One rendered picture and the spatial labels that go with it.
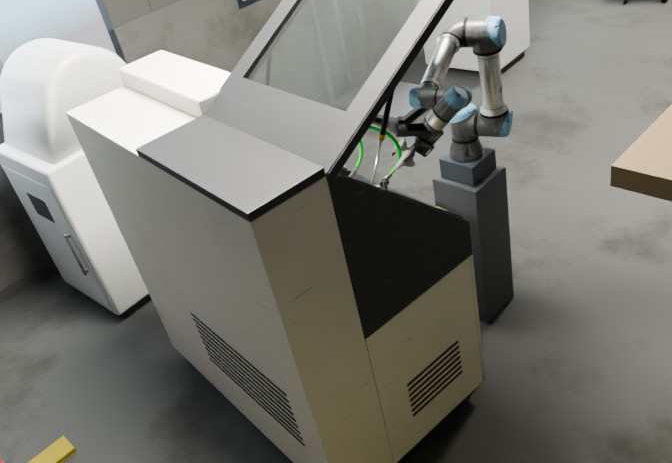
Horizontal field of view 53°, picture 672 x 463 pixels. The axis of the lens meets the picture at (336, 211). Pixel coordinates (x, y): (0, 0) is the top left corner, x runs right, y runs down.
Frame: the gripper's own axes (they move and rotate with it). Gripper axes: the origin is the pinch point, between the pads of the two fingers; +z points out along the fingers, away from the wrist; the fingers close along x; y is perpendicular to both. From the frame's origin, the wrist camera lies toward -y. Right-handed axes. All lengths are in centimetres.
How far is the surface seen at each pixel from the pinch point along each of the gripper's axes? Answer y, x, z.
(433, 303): 34, -34, 30
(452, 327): 52, -34, 39
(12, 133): -114, 124, 160
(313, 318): -22, -57, 31
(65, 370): -49, 31, 229
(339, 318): -11, -53, 32
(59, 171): -89, 85, 139
